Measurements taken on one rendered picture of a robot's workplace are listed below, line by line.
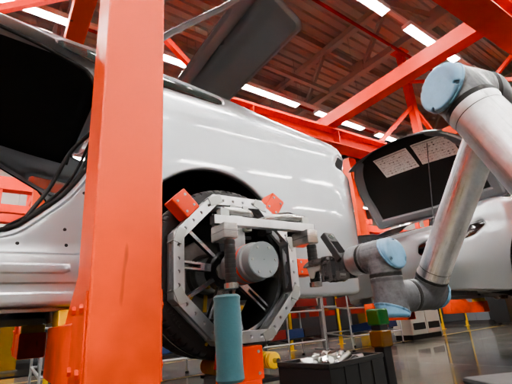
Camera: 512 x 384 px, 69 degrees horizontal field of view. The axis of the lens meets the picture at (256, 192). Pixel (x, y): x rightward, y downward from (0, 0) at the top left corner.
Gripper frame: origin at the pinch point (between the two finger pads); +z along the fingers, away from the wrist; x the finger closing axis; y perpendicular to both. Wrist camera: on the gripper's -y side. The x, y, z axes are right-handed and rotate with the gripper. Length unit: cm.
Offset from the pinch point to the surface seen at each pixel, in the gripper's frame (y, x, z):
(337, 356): 26, -29, -38
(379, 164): -150, 273, 156
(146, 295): 10, -64, -14
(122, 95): -40, -71, -14
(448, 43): -247, 275, 45
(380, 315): 18.7, -13.2, -37.9
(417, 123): -337, 575, 265
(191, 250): -14, -24, 48
